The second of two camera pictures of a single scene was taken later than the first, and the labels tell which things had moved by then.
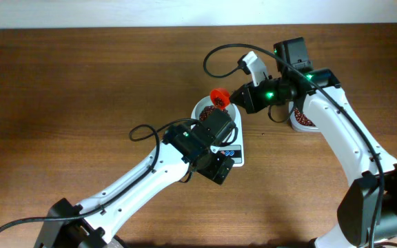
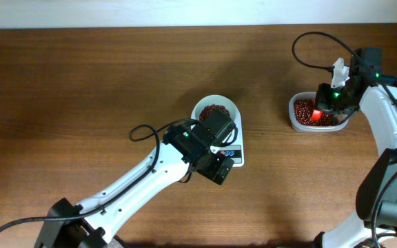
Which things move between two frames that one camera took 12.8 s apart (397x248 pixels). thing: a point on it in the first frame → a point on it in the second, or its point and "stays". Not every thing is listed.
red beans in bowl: x=207 y=109 stays
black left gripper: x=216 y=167 stays
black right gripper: x=250 y=102 → x=322 y=103
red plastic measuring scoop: x=220 y=97 → x=316 y=115
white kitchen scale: x=235 y=149 stays
